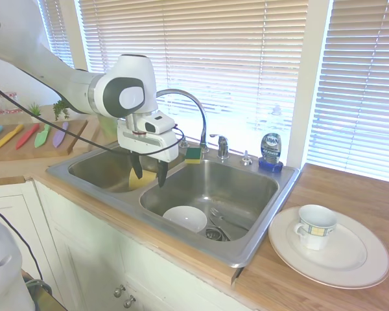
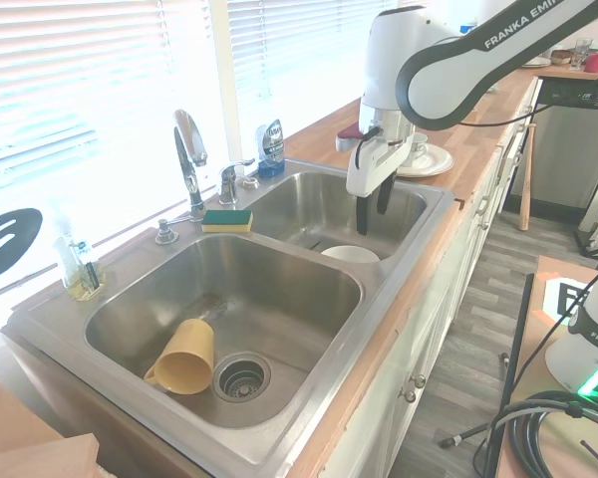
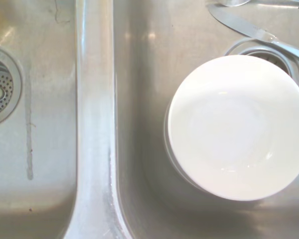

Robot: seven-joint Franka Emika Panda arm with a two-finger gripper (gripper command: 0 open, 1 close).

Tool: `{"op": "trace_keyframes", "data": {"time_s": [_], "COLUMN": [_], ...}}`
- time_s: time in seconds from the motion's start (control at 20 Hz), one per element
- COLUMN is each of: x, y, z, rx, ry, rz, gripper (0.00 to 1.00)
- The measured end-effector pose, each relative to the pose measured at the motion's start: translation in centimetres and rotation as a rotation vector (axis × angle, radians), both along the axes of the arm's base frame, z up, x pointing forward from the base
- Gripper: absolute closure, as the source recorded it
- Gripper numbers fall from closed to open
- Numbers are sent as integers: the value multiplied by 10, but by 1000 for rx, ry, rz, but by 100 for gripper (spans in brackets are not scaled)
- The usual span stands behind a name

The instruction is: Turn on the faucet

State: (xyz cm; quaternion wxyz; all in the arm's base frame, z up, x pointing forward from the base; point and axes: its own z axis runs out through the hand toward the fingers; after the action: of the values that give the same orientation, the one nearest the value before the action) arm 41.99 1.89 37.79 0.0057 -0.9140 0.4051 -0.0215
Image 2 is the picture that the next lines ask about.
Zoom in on black tripod pole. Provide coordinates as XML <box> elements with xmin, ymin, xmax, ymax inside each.
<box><xmin>501</xmin><ymin>272</ymin><xmax>536</xmax><ymax>415</ymax></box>

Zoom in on black slotted spatula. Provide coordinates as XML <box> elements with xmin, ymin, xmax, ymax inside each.
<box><xmin>0</xmin><ymin>206</ymin><xmax>45</xmax><ymax>283</ymax></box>

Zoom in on yellow soap dish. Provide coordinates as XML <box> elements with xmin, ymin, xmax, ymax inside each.
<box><xmin>66</xmin><ymin>272</ymin><xmax>109</xmax><ymax>303</ymax></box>

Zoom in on metal sink drain strainer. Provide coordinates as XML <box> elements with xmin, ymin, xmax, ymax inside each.
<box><xmin>212</xmin><ymin>352</ymin><xmax>273</xmax><ymax>402</ymax></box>

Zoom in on blue dish soap bottle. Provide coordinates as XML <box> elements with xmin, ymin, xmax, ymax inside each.
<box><xmin>254</xmin><ymin>118</ymin><xmax>287</xmax><ymax>180</ymax></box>

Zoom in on white teacup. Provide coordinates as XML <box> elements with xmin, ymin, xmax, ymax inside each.
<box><xmin>407</xmin><ymin>131</ymin><xmax>431</xmax><ymax>164</ymax></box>

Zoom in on chrome sink faucet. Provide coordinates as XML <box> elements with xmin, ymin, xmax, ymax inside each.
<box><xmin>171</xmin><ymin>109</ymin><xmax>210</xmax><ymax>223</ymax></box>

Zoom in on wide white window blind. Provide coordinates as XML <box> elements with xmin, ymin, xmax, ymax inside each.
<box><xmin>0</xmin><ymin>0</ymin><xmax>216</xmax><ymax>305</ymax></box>

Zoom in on white bowl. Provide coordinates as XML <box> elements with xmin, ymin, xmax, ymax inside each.
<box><xmin>319</xmin><ymin>244</ymin><xmax>382</xmax><ymax>265</ymax></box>

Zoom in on black white marker sheet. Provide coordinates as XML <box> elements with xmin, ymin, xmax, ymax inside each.
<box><xmin>539</xmin><ymin>277</ymin><xmax>598</xmax><ymax>321</ymax></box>

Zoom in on red grey wrist camera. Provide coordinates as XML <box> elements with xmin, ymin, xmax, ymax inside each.
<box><xmin>335</xmin><ymin>123</ymin><xmax>368</xmax><ymax>152</ymax></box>

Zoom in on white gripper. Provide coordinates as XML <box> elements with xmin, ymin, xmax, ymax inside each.
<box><xmin>345</xmin><ymin>130</ymin><xmax>416</xmax><ymax>237</ymax></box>

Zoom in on white kitchen cabinets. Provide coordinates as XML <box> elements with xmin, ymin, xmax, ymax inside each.
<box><xmin>288</xmin><ymin>79</ymin><xmax>545</xmax><ymax>478</ymax></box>

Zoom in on wooden cutting board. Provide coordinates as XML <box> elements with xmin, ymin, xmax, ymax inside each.
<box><xmin>0</xmin><ymin>365</ymin><xmax>102</xmax><ymax>478</ymax></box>

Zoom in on stainless steel double sink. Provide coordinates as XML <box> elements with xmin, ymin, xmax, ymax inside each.
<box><xmin>3</xmin><ymin>156</ymin><xmax>455</xmax><ymax>468</ymax></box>

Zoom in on clear soap bottle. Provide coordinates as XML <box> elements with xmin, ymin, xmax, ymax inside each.
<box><xmin>49</xmin><ymin>201</ymin><xmax>104</xmax><ymax>293</ymax></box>

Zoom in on yellow green sponge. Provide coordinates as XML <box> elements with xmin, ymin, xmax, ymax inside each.
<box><xmin>200</xmin><ymin>208</ymin><xmax>255</xmax><ymax>235</ymax></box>

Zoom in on stainless steel dishwasher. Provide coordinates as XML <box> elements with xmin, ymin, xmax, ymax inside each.
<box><xmin>507</xmin><ymin>74</ymin><xmax>598</xmax><ymax>211</ymax></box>

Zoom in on white dinner plate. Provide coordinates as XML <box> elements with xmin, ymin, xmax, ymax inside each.
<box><xmin>395</xmin><ymin>143</ymin><xmax>454</xmax><ymax>179</ymax></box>

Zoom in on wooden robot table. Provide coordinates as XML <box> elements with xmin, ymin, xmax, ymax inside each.
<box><xmin>491</xmin><ymin>254</ymin><xmax>598</xmax><ymax>478</ymax></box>

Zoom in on chrome faucet lever handle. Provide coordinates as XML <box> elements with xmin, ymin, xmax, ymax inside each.
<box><xmin>216</xmin><ymin>157</ymin><xmax>257</xmax><ymax>207</ymax></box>

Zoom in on black cable bundle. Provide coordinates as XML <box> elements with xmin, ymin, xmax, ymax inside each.
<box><xmin>496</xmin><ymin>389</ymin><xmax>598</xmax><ymax>478</ymax></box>

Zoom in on thin black cable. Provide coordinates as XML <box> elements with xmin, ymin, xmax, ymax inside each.
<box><xmin>471</xmin><ymin>251</ymin><xmax>598</xmax><ymax>478</ymax></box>

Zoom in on chrome soap dispenser pump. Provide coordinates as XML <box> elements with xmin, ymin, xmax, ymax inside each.
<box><xmin>153</xmin><ymin>217</ymin><xmax>179</xmax><ymax>247</ymax></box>

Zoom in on yellow plastic mug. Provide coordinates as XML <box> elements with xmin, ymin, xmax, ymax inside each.
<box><xmin>143</xmin><ymin>318</ymin><xmax>217</xmax><ymax>396</ymax></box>

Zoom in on clear drinking glass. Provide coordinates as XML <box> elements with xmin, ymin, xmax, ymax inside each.
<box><xmin>569</xmin><ymin>37</ymin><xmax>592</xmax><ymax>72</ymax></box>

